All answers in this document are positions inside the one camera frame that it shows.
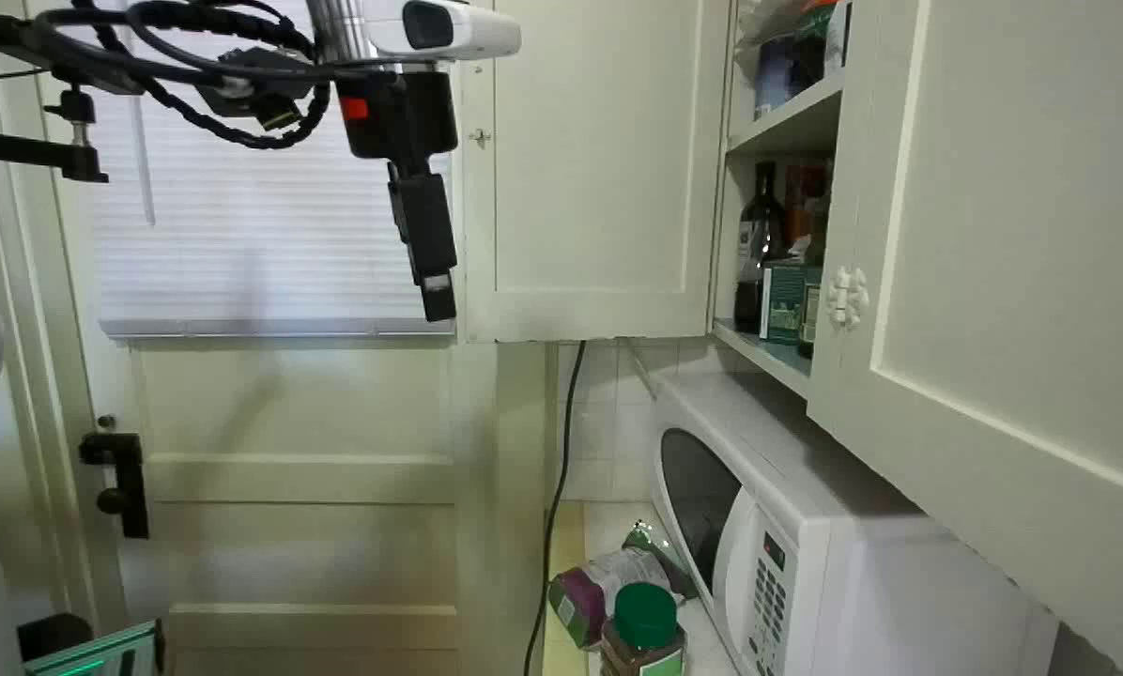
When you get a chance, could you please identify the black door handle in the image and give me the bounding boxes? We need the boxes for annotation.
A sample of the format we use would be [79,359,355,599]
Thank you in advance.
[75,415,153,544]

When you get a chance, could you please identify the white cabinet door knob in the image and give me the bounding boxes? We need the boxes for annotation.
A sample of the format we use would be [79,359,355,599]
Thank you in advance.
[826,264,874,335]

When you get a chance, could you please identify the white window blind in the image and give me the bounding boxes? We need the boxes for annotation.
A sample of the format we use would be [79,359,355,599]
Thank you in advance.
[82,70,464,345]

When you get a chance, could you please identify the white kitchen cabinet with shelves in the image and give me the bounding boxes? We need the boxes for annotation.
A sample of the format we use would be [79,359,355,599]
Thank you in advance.
[706,0,851,406]

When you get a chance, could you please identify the open white cabinet door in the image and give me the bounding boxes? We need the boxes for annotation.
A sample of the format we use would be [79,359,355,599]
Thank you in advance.
[454,0,730,345]

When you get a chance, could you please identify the clear plastic packet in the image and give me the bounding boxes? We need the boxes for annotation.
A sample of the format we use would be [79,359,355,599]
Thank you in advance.
[582,515,703,607]

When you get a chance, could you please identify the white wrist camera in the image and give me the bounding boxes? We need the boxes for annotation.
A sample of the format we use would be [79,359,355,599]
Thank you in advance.
[398,0,524,65]

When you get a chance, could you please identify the black braided cable bundle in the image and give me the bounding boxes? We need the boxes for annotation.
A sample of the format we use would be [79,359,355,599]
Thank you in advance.
[30,0,339,152]

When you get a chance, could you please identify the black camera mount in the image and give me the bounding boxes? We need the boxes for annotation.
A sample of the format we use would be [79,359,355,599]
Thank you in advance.
[0,11,151,186]

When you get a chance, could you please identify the white panel door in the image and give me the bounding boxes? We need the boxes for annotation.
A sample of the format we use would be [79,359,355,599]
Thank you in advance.
[30,0,551,676]

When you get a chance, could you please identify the dark glass bottle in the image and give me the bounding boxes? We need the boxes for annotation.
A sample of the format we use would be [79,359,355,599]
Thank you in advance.
[731,157,791,339]

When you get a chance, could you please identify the green lid jar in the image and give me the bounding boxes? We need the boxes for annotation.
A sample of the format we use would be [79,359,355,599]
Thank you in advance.
[598,578,692,676]

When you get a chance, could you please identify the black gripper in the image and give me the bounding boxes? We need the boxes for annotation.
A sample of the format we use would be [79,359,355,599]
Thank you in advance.
[329,67,461,327]

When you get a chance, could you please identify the black power cable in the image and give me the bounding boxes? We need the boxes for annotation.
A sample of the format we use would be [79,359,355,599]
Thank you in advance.
[518,339,592,676]

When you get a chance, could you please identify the teal edged box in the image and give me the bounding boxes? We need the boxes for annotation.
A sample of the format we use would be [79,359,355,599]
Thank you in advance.
[15,607,166,676]

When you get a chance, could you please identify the green and white box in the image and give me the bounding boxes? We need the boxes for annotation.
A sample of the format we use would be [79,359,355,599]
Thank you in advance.
[764,254,826,348]

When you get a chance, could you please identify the white microwave oven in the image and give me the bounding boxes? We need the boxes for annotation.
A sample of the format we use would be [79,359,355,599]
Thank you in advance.
[642,369,1062,676]

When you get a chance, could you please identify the closed white cabinet door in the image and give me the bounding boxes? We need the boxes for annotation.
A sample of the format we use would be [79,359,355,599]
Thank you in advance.
[807,0,1123,676]

